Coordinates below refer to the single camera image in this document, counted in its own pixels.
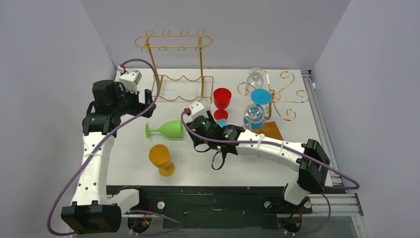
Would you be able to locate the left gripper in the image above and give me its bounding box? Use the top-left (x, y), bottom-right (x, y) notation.
top-left (112, 82), bottom-right (155, 118)

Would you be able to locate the green plastic goblet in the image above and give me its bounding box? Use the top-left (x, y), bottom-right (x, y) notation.
top-left (145, 119), bottom-right (183, 138)

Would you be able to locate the blue plastic goblet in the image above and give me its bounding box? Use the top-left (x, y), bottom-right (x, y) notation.
top-left (215, 118), bottom-right (227, 128)
top-left (251, 89), bottom-right (271, 111)

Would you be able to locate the small clear front wine glass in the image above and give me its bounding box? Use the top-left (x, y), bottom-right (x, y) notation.
top-left (243, 104), bottom-right (265, 130)

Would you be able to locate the clear patterned wine glass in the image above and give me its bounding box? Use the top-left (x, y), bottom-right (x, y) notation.
top-left (247, 67), bottom-right (265, 89)

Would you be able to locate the gold hook rack wooden base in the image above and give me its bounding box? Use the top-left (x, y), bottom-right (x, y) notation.
top-left (237, 69), bottom-right (309, 140)

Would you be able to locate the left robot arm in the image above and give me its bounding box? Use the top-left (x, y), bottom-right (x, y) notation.
top-left (60, 80), bottom-right (156, 235)

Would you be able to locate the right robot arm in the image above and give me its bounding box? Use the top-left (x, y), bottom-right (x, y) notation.
top-left (187, 116), bottom-right (330, 212)

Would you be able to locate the orange plastic goblet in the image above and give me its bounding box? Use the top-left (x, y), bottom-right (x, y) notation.
top-left (149, 144), bottom-right (175, 177)

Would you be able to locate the clear glass near red goblet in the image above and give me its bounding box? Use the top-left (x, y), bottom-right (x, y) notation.
top-left (196, 98), bottom-right (211, 111)

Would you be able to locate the red plastic goblet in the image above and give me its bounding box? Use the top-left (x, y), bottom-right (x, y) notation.
top-left (213, 88), bottom-right (232, 120)

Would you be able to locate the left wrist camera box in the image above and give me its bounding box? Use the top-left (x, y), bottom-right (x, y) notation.
top-left (117, 66), bottom-right (142, 94)

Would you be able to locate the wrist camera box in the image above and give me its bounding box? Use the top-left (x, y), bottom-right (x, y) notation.
top-left (117, 66), bottom-right (142, 94)
top-left (187, 100), bottom-right (210, 122)

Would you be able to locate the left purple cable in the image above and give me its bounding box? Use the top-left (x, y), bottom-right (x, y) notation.
top-left (46, 58), bottom-right (184, 237)

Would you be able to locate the purple cable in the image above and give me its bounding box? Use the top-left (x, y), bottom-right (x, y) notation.
top-left (180, 111), bottom-right (361, 237)
top-left (46, 58), bottom-right (184, 237)

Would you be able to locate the tall gold wire glass rack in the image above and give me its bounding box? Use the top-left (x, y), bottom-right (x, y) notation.
top-left (134, 30), bottom-right (214, 102)

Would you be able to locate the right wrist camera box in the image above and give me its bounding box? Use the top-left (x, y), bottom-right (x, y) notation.
top-left (187, 100), bottom-right (210, 122)

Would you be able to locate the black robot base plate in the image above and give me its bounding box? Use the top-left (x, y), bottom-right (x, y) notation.
top-left (106, 185), bottom-right (313, 229)

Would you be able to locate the aluminium table frame rail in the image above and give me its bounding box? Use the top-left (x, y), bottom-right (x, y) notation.
top-left (301, 70), bottom-right (363, 217)

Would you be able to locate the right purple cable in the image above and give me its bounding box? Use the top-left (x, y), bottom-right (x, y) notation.
top-left (180, 111), bottom-right (361, 237)

